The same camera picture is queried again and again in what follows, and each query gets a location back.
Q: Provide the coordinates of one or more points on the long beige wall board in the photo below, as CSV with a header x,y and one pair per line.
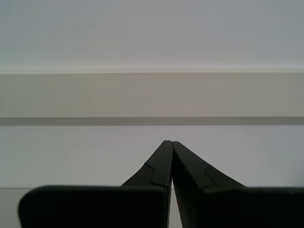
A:
x,y
142,95

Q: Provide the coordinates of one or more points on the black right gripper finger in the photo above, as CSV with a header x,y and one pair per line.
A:
x,y
225,206
95,206

